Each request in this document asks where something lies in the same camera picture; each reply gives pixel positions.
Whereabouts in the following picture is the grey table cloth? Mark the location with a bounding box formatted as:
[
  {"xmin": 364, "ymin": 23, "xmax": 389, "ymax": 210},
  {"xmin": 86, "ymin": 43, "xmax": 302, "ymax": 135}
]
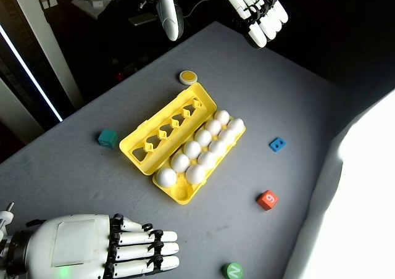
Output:
[{"xmin": 0, "ymin": 21, "xmax": 395, "ymax": 279}]

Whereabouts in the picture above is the teal block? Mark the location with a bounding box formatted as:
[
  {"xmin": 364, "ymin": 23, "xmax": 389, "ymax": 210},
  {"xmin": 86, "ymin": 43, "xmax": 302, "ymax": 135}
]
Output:
[{"xmin": 98, "ymin": 128, "xmax": 119, "ymax": 149}]

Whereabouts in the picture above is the green letter cylinder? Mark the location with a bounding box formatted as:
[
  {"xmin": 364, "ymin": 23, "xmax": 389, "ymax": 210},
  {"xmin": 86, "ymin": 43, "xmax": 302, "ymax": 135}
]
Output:
[{"xmin": 221, "ymin": 262, "xmax": 244, "ymax": 279}]

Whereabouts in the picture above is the white frame post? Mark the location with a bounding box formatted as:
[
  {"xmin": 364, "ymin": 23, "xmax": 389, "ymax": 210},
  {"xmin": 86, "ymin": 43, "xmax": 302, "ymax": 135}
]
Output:
[{"xmin": 6, "ymin": 0, "xmax": 85, "ymax": 109}]

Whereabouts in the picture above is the yellow egg carton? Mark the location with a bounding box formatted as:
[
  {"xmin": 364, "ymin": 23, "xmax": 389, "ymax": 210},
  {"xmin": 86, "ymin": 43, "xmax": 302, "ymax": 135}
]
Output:
[{"xmin": 118, "ymin": 81, "xmax": 247, "ymax": 206}]

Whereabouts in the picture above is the white half egg with yolk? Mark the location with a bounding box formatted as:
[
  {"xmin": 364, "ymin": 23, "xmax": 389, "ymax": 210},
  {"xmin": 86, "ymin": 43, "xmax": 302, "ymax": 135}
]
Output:
[{"xmin": 178, "ymin": 70, "xmax": 198, "ymax": 85}]

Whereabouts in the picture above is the red number block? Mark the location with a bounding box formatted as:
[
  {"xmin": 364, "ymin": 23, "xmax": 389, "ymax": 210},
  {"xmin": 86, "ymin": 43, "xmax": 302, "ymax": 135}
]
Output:
[{"xmin": 256, "ymin": 189, "xmax": 279, "ymax": 212}]

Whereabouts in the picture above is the white plastic egg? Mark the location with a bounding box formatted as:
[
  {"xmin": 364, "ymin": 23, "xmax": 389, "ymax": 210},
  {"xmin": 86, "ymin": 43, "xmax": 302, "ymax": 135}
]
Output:
[
  {"xmin": 214, "ymin": 109, "xmax": 231, "ymax": 126},
  {"xmin": 185, "ymin": 164, "xmax": 206, "ymax": 185},
  {"xmin": 197, "ymin": 151, "xmax": 217, "ymax": 170},
  {"xmin": 227, "ymin": 117, "xmax": 245, "ymax": 135},
  {"xmin": 204, "ymin": 119, "xmax": 222, "ymax": 136},
  {"xmin": 218, "ymin": 128, "xmax": 237, "ymax": 145},
  {"xmin": 170, "ymin": 153, "xmax": 191, "ymax": 173},
  {"xmin": 194, "ymin": 129, "xmax": 213, "ymax": 148},
  {"xmin": 183, "ymin": 140, "xmax": 202, "ymax": 160},
  {"xmin": 208, "ymin": 139, "xmax": 228, "ymax": 157},
  {"xmin": 156, "ymin": 167, "xmax": 178, "ymax": 188}
]

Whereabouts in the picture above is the blue block with two holes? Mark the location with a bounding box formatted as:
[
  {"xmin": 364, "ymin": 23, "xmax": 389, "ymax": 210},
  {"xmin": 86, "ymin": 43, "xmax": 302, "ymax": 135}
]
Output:
[{"xmin": 268, "ymin": 136, "xmax": 287, "ymax": 153}]

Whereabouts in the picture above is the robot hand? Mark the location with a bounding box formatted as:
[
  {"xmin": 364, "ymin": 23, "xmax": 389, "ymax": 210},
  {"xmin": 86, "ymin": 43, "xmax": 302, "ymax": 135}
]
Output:
[
  {"xmin": 218, "ymin": 0, "xmax": 289, "ymax": 49},
  {"xmin": 27, "ymin": 212, "xmax": 181, "ymax": 279}
]

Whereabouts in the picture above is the white light strip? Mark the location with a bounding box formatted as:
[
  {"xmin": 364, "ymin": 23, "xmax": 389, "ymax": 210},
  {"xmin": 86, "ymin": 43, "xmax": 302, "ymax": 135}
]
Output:
[{"xmin": 0, "ymin": 24, "xmax": 64, "ymax": 122}]

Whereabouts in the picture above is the dark phone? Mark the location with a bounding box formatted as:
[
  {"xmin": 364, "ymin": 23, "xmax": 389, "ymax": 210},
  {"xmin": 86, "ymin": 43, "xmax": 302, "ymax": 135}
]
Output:
[{"xmin": 128, "ymin": 12, "xmax": 158, "ymax": 27}]

